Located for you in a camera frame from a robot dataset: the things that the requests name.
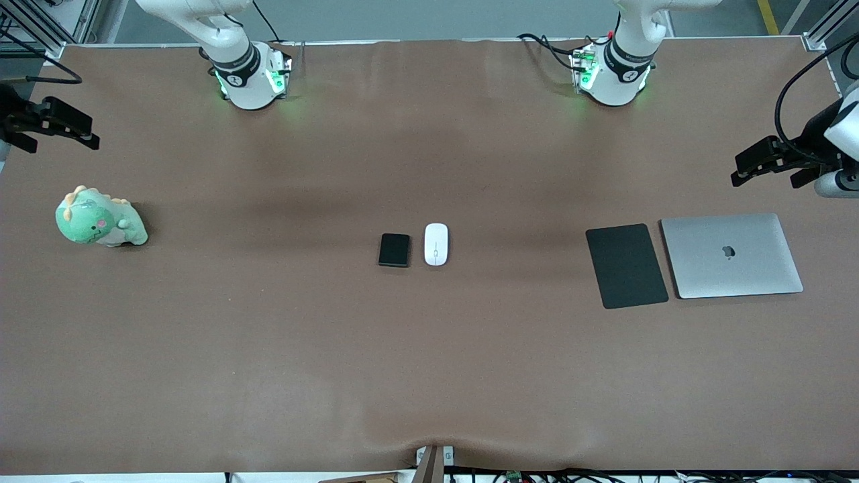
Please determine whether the white computer mouse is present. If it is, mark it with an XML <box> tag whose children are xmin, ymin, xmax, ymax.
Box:
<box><xmin>423</xmin><ymin>223</ymin><xmax>449</xmax><ymax>267</ymax></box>

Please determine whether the black phone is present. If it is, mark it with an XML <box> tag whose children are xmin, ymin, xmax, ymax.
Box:
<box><xmin>378</xmin><ymin>233</ymin><xmax>411</xmax><ymax>268</ymax></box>

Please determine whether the black mouse pad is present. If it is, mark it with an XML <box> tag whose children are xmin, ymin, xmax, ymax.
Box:
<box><xmin>585</xmin><ymin>223</ymin><xmax>670</xmax><ymax>310</ymax></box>

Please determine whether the green dinosaur plush toy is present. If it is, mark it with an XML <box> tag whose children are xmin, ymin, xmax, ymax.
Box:
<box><xmin>55</xmin><ymin>185</ymin><xmax>149</xmax><ymax>248</ymax></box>

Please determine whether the silver closed laptop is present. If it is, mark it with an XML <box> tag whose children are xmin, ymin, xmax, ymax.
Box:
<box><xmin>660</xmin><ymin>213</ymin><xmax>805</xmax><ymax>300</ymax></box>

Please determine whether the aluminium frame profile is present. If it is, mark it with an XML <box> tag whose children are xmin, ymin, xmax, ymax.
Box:
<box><xmin>0</xmin><ymin>0</ymin><xmax>101</xmax><ymax>64</ymax></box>
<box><xmin>802</xmin><ymin>0</ymin><xmax>859</xmax><ymax>52</ymax></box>

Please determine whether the black power cable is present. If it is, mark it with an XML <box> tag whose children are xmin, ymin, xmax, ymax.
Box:
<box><xmin>251</xmin><ymin>0</ymin><xmax>284</xmax><ymax>44</ymax></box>
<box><xmin>515</xmin><ymin>32</ymin><xmax>593</xmax><ymax>73</ymax></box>

